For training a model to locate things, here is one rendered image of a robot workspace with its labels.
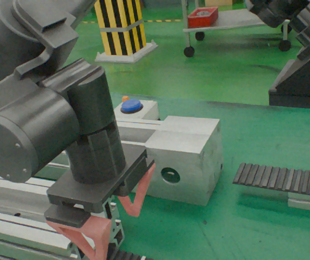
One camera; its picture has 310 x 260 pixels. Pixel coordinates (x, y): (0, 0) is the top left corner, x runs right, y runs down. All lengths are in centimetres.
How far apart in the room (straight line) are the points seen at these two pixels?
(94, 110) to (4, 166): 9
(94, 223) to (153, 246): 17
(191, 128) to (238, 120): 22
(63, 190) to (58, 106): 10
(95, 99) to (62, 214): 12
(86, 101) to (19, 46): 7
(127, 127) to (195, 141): 15
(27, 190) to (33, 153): 27
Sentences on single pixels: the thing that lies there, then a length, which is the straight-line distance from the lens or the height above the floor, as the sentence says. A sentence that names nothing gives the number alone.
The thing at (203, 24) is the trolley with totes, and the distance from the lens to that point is 355.
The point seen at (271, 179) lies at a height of 81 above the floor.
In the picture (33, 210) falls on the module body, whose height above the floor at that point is 83.
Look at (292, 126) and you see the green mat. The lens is 77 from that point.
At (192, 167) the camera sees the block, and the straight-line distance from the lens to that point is 54.
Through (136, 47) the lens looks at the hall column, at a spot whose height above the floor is 8.
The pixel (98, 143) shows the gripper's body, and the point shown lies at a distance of 36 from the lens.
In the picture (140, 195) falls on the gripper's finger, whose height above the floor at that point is 88.
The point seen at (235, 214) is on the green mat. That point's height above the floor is 78.
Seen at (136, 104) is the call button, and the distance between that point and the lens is 75.
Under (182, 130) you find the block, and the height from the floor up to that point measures 87.
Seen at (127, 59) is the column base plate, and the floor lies 3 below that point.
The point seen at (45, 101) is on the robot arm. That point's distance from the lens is 31.
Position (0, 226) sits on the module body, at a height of 86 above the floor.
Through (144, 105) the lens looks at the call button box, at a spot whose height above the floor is 84.
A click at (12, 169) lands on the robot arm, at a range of 31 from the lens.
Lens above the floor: 116
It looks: 29 degrees down
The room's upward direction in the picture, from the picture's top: 10 degrees counter-clockwise
